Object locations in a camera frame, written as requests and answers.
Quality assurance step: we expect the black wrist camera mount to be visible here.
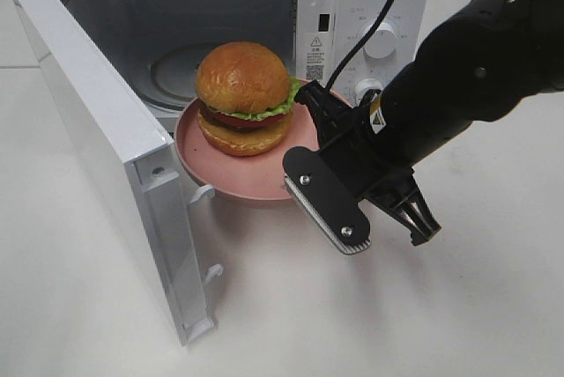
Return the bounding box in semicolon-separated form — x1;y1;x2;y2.
282;146;371;255

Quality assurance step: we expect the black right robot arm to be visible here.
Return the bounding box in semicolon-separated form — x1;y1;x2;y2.
283;0;563;255

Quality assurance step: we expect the white microwave oven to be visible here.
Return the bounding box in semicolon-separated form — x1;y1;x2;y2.
61;0;385;136

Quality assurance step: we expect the upper white dial knob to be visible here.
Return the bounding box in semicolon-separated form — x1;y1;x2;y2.
362;20;397;59

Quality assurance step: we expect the toy burger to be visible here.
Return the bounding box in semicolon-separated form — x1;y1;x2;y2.
195;41;302;157

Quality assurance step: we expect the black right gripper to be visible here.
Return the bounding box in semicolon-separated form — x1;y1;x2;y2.
295;80;442;246

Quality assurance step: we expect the pink round plate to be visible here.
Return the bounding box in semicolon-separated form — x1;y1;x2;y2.
174;100;318;204

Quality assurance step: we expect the white microwave door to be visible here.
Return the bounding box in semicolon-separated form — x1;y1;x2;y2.
13;0;223;344

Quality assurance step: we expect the white dial knob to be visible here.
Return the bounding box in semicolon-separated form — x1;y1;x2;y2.
353;78;383;105
362;20;397;59

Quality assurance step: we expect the glass microwave turntable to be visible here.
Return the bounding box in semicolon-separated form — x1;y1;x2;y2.
149;41;221;111

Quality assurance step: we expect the lower white dial knob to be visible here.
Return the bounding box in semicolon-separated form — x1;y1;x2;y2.
353;78;383;105

